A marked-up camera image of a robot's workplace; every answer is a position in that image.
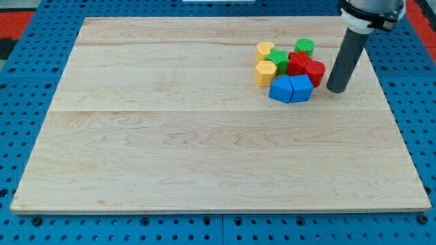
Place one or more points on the yellow heart block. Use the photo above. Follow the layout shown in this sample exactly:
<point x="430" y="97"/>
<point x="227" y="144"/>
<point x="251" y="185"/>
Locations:
<point x="262" y="50"/>

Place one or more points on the blue triangle block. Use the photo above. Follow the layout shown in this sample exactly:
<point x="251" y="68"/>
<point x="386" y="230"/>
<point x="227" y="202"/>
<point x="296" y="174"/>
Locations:
<point x="281" y="89"/>

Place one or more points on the red cylinder block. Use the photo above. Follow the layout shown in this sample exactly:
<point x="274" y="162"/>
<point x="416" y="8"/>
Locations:
<point x="315" y="70"/>

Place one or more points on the green star block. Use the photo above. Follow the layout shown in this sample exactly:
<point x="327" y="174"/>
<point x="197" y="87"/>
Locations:
<point x="280" y="59"/>

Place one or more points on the light wooden board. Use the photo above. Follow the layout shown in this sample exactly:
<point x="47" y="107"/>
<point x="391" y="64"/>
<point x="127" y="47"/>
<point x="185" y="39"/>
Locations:
<point x="163" y="116"/>

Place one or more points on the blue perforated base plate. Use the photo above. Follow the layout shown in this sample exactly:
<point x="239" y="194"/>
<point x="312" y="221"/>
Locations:
<point x="36" y="38"/>

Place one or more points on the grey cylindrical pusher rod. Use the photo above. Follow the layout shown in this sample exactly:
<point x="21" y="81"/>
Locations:
<point x="346" y="61"/>

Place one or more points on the yellow hexagon block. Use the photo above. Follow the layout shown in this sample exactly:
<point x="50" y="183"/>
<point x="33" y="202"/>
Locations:
<point x="265" y="72"/>

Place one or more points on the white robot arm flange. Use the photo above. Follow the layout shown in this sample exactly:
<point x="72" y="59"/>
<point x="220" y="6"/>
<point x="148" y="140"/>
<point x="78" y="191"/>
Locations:
<point x="364" y="16"/>

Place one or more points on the blue cube block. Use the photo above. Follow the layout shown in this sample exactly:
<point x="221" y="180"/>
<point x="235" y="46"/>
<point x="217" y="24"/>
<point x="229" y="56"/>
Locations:
<point x="302" y="88"/>

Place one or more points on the red star block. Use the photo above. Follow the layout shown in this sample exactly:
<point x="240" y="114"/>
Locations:
<point x="297" y="62"/>

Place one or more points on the green cylinder block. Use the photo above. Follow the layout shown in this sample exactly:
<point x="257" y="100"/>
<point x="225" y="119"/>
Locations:
<point x="305" y="45"/>

